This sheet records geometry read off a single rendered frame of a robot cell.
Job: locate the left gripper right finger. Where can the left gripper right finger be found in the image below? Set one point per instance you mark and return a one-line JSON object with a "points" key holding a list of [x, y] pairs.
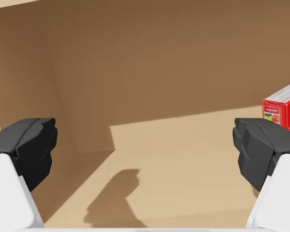
{"points": [[261, 145]]}

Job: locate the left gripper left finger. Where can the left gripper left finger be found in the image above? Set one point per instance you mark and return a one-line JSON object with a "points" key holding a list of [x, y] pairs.
{"points": [[26, 145]]}

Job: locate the red and white carton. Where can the red and white carton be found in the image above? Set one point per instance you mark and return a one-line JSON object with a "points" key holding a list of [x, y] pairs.
{"points": [[270, 106]]}

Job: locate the pale wooden shelf unit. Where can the pale wooden shelf unit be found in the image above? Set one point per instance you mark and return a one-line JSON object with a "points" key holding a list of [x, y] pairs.
{"points": [[145, 72]]}

